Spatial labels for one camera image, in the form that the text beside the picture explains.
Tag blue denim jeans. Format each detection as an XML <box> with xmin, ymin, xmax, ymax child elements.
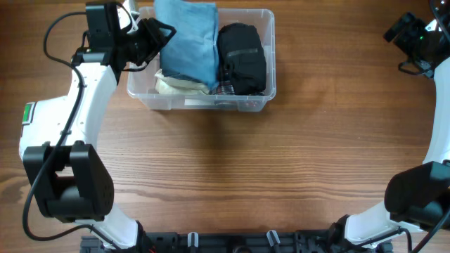
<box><xmin>154</xmin><ymin>0</ymin><xmax>219</xmax><ymax>90</ymax></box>

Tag cream cloth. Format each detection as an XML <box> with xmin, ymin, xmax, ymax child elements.
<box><xmin>155</xmin><ymin>69</ymin><xmax>210</xmax><ymax>95</ymax></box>

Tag black garment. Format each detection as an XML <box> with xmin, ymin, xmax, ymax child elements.
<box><xmin>217</xmin><ymin>22</ymin><xmax>267</xmax><ymax>96</ymax></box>

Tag plaid shirt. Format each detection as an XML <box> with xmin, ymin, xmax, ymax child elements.
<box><xmin>211</xmin><ymin>67</ymin><xmax>266</xmax><ymax>96</ymax></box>

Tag white t-shirt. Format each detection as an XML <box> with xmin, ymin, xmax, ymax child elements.
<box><xmin>19</xmin><ymin>101</ymin><xmax>45</xmax><ymax>160</ymax></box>

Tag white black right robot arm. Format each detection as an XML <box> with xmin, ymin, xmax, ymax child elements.
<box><xmin>328</xmin><ymin>6</ymin><xmax>449</xmax><ymax>252</ymax></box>

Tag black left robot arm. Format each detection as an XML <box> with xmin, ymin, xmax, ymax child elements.
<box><xmin>19</xmin><ymin>1</ymin><xmax>176</xmax><ymax>252</ymax></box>

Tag clear plastic storage container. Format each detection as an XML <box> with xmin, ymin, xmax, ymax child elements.
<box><xmin>127</xmin><ymin>8</ymin><xmax>276</xmax><ymax>112</ymax></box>

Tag white label on container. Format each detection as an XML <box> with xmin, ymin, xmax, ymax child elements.
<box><xmin>184</xmin><ymin>99</ymin><xmax>215</xmax><ymax>107</ymax></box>

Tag black left camera cable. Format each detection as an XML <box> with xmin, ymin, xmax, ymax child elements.
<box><xmin>21</xmin><ymin>10</ymin><xmax>124</xmax><ymax>251</ymax></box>

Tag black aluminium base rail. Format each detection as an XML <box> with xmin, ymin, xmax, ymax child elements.
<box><xmin>79</xmin><ymin>230</ymin><xmax>393</xmax><ymax>253</ymax></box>

